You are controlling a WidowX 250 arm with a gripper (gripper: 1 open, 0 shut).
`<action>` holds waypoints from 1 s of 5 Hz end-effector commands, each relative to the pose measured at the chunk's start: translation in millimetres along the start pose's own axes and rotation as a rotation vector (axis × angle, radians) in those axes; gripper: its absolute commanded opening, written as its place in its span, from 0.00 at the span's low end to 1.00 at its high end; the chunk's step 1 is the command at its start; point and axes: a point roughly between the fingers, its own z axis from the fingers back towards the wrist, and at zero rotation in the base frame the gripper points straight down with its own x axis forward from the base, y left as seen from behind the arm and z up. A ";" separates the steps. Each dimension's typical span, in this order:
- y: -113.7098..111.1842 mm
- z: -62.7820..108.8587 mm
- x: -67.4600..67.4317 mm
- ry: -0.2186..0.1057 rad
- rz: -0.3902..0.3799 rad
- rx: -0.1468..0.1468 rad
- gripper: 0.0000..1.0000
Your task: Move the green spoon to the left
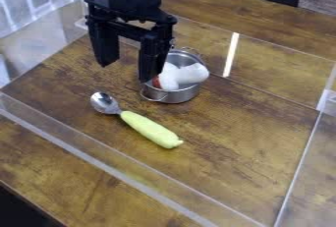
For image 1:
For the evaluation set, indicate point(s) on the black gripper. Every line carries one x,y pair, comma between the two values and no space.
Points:
104,11

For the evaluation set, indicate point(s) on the small metal pot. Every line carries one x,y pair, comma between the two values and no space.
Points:
180,57

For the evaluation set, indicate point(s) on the white mushroom toy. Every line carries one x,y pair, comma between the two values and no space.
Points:
174,76

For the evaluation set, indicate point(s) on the clear acrylic barrier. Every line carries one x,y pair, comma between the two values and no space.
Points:
256,164

